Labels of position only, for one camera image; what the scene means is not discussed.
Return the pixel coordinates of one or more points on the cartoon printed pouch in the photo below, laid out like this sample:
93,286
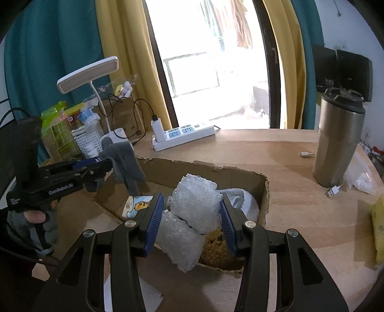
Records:
139,207

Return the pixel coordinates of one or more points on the clear bubble wrap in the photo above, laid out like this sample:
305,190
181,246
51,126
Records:
195,204

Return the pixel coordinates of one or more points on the blue and white packet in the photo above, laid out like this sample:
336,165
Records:
88,117

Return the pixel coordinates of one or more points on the person's left hand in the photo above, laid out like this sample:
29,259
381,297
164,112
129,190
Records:
34,217

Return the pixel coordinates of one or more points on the hanging beige shirt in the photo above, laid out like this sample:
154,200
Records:
223,15

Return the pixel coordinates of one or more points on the yellow scrub pad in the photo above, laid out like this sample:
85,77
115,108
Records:
216,246

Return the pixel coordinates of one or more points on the white perforated basket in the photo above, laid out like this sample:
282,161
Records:
90,141

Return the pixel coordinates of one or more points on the glass balcony door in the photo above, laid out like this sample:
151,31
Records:
271,75

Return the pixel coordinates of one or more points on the grey sock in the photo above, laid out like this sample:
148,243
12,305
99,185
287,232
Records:
126,162

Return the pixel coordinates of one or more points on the yellow green sponge pack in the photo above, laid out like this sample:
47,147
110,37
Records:
75,109

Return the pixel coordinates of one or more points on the yellow curtain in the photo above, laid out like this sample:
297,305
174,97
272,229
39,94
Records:
126,45
285,60

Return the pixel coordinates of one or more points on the steel tumbler with black lid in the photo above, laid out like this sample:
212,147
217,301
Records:
336,144

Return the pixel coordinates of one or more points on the white desk lamp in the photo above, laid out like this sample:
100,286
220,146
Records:
87,73

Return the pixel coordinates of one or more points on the small toy figure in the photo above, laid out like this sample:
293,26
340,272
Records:
124,89

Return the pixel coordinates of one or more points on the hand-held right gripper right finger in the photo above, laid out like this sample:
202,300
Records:
229,228

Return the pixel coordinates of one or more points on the clear plastic bag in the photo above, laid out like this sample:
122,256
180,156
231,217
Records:
360,180

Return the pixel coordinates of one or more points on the white plastic bag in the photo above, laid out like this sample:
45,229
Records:
246,204

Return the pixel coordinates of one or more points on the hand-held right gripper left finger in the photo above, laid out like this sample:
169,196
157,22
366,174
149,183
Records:
153,225

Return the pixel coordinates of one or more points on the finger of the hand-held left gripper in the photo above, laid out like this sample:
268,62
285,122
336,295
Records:
93,180
84,165

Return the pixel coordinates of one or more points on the white charger plug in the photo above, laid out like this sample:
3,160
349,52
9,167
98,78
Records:
158,130

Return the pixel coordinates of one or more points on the black computer monitor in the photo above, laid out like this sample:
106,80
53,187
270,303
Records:
323,63
355,73

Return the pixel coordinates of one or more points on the brown cardboard box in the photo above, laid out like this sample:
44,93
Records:
195,171

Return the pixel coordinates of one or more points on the white power strip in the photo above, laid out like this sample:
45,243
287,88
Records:
186,135

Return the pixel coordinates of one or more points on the yellow tissue pack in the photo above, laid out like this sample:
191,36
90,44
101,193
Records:
378,231

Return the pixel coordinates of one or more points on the hanging tan shirt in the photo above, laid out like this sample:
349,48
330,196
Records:
243,27

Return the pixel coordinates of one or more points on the green snack packet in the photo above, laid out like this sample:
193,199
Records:
57,135

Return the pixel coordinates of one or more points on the outdoor air conditioner unit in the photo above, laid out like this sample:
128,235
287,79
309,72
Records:
260,99

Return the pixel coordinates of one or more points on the brown cardboard carton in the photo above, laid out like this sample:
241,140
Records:
126,120

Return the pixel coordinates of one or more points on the teal curtain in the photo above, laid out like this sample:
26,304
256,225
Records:
54,45
309,90

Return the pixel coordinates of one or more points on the white paper towel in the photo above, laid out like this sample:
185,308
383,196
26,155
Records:
150,297

